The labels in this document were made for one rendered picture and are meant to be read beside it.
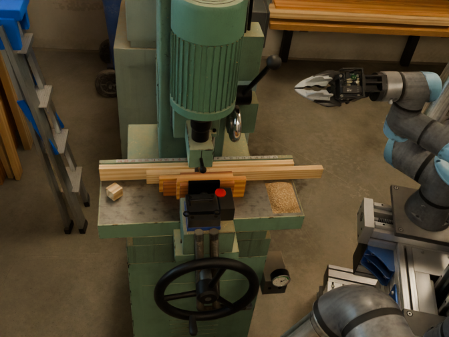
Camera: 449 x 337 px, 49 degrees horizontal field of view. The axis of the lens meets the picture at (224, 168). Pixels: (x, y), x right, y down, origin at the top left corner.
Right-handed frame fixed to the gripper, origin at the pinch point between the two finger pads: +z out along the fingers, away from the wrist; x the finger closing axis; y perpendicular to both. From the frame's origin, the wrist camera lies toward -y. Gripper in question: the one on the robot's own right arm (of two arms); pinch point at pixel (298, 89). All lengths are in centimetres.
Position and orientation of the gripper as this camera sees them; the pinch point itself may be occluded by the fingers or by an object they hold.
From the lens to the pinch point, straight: 123.5
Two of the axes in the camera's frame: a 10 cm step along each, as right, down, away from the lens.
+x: 0.4, 10.0, -0.4
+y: 1.5, -0.5, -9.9
